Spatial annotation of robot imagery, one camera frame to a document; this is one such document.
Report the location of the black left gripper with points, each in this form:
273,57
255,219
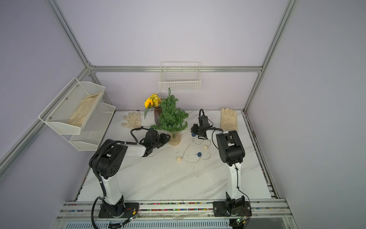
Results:
163,137

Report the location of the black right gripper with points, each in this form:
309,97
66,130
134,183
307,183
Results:
194,129

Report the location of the small green christmas tree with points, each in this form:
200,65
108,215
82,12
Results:
172,119

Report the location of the rattan ball string lights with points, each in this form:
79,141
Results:
195,149

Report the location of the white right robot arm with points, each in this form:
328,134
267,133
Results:
231,151

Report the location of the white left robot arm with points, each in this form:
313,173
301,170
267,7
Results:
106,163

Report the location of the cream glove on table left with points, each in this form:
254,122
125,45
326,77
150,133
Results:
132,120

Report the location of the cream glove on table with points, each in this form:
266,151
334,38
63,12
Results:
228,119
132,120

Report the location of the dark glass vase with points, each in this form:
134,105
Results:
157,112

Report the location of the cream glove on table right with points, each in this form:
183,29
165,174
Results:
228,119

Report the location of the yellow sunflower bouquet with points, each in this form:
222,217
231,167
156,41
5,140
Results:
152,101

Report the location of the white two-tier mesh shelf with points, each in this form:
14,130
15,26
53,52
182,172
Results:
90,135

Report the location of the cream glove in shelf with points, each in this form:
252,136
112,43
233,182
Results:
80,114

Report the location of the white wire wall basket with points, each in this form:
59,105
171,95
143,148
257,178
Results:
180,77

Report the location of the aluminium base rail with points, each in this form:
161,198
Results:
178,214

